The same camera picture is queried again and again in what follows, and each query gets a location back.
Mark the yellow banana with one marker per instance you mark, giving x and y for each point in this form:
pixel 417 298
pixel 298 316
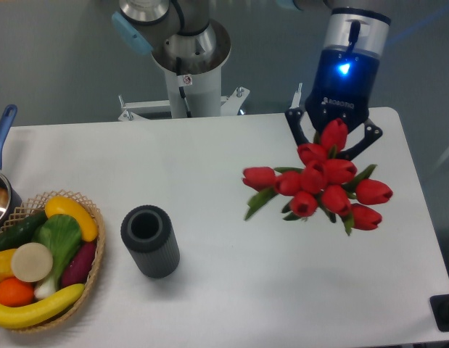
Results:
pixel 38 312

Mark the yellow bell pepper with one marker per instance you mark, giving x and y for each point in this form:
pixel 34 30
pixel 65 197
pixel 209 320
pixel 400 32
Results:
pixel 5 264

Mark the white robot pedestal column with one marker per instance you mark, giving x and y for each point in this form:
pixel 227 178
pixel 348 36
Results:
pixel 192 69

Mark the purple sweet potato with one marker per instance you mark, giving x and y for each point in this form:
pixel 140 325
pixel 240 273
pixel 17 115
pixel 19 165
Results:
pixel 79 267

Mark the red tulip bouquet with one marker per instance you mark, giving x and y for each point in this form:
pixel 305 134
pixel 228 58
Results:
pixel 326 182

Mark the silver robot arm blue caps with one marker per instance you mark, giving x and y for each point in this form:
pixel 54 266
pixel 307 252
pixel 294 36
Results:
pixel 354 27

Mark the white metal base frame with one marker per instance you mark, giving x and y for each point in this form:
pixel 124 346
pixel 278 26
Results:
pixel 142 110

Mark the green bok choy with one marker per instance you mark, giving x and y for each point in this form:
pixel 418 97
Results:
pixel 61 235

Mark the black device at table edge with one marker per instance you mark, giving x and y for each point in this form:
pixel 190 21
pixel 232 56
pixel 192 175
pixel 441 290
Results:
pixel 440 309

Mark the blue handled saucepan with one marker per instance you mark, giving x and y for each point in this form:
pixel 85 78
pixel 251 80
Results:
pixel 9 198

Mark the orange fruit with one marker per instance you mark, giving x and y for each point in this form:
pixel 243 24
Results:
pixel 16 293

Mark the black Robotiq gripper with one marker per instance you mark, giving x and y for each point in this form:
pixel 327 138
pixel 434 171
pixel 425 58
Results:
pixel 341 89

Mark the beige round disc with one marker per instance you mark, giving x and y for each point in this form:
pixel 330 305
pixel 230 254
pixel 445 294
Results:
pixel 31 262

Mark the dark grey ribbed vase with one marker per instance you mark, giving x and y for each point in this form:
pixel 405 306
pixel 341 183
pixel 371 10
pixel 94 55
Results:
pixel 148 235

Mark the green cucumber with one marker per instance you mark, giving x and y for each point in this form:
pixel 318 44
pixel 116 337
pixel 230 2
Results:
pixel 22 232

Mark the woven wicker basket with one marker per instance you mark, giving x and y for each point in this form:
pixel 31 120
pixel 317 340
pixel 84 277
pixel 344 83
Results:
pixel 37 204

